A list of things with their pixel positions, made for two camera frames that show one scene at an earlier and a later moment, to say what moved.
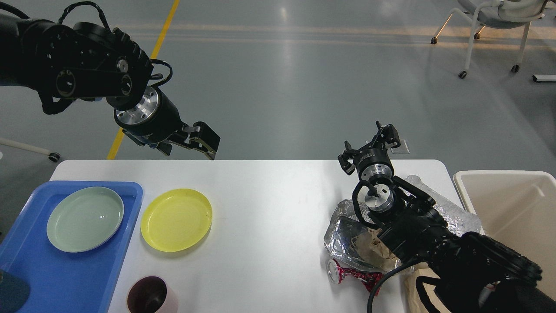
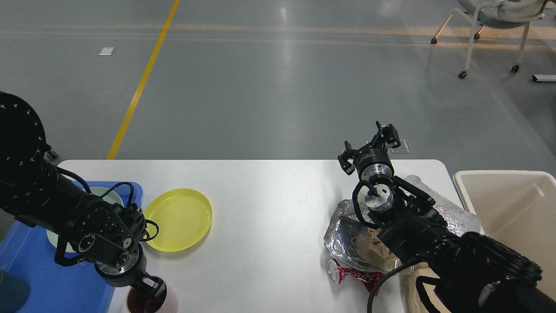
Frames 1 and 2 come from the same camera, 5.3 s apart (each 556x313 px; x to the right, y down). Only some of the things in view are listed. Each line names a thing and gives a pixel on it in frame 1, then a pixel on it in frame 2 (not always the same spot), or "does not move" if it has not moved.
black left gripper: x=154 y=120 -> x=132 y=272
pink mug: x=151 y=294 does not move
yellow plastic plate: x=176 y=220 does not move
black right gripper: x=373 y=160 does not move
